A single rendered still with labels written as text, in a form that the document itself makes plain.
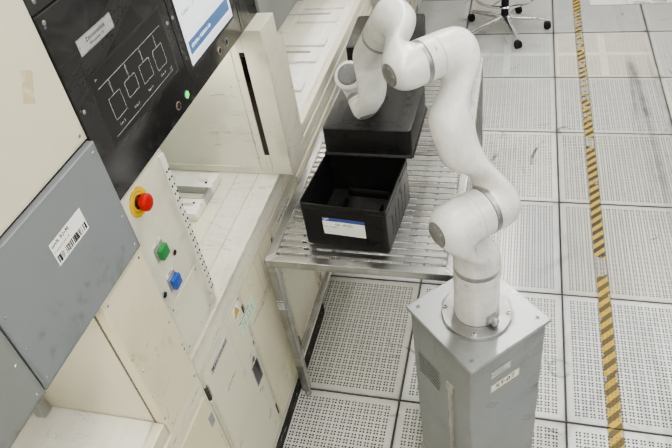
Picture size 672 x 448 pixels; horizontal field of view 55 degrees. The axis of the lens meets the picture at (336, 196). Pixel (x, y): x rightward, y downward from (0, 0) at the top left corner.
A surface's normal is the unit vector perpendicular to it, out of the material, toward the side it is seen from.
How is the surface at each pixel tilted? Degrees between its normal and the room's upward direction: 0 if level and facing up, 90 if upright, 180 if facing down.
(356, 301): 0
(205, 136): 90
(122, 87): 90
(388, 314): 0
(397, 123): 0
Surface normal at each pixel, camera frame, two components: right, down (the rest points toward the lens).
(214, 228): -0.14, -0.76
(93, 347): -0.23, 0.65
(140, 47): 0.96, 0.05
